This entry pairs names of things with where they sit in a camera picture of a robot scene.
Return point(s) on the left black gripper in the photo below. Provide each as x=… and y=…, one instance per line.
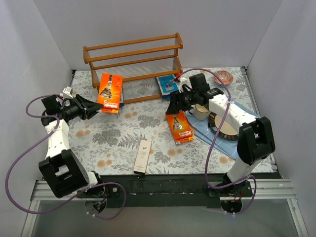
x=82, y=107

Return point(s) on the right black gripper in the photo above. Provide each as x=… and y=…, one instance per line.
x=176, y=101

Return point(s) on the blue Harry's razor box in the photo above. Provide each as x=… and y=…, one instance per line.
x=121, y=103
x=167, y=85

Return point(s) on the orange razor pack with pictures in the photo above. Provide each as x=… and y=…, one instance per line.
x=109, y=93

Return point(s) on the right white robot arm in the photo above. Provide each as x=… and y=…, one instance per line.
x=255, y=136

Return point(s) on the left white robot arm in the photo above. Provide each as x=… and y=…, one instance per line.
x=61, y=169

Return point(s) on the wooden three-tier shelf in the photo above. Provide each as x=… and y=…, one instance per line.
x=139, y=62

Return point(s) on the white enamel mug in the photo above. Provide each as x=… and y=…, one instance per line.
x=200, y=112

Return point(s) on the orange Gillette Fusion5 box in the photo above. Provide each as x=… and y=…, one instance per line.
x=180, y=128

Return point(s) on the floral table mat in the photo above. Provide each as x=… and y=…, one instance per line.
x=108, y=143

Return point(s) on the red patterned bowl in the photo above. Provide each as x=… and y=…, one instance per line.
x=225, y=76

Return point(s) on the tall beige slim box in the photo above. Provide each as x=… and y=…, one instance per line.
x=142, y=157

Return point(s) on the black rimmed plate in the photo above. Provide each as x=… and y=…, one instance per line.
x=227, y=131

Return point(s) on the blue checked cloth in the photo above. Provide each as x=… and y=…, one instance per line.
x=205, y=134

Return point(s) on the aluminium rail frame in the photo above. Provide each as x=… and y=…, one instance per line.
x=177, y=205

